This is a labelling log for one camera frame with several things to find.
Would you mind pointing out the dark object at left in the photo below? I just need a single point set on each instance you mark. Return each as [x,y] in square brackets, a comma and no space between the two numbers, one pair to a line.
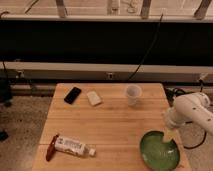
[5,93]

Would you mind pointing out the clear plastic cup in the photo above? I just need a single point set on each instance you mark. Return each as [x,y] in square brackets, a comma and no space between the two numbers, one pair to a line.
[133,93]

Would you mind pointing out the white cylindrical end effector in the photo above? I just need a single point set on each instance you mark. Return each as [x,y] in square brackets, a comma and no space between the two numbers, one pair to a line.
[169,133]

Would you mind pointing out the white soap bar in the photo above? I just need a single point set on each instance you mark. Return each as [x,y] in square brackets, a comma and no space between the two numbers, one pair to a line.
[94,98]

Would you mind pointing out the red brown tool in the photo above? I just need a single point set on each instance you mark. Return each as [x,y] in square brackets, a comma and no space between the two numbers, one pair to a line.
[51,148]

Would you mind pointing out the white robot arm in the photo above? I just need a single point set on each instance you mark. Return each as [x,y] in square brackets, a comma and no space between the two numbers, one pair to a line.
[190,107]

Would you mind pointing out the black smartphone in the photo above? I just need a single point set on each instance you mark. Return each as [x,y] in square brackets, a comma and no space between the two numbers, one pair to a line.
[72,95]

